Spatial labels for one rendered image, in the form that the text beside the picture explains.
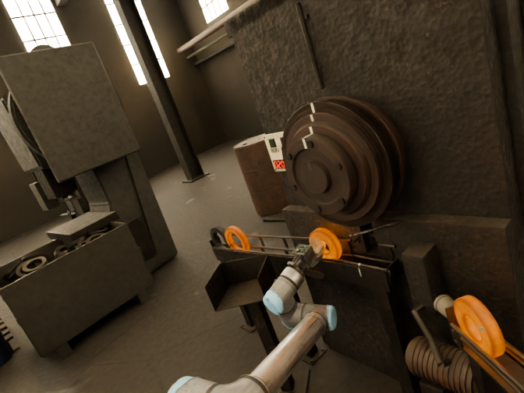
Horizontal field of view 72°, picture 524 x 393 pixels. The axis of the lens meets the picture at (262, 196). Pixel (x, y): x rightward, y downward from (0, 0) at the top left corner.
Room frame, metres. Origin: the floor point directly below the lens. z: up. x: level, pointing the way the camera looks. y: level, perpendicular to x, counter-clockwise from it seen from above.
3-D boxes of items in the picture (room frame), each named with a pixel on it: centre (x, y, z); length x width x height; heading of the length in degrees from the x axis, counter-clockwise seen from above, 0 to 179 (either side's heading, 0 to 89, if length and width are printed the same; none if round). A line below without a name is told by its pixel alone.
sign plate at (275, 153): (1.59, -0.18, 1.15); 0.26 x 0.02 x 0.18; 35
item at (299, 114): (1.25, -0.29, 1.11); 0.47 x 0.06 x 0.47; 35
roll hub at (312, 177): (1.19, -0.21, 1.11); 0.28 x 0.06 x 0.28; 35
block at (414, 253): (1.06, -0.43, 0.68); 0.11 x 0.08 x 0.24; 125
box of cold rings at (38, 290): (3.10, 1.85, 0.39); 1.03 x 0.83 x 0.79; 129
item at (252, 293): (1.53, 0.22, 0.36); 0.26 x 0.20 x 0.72; 70
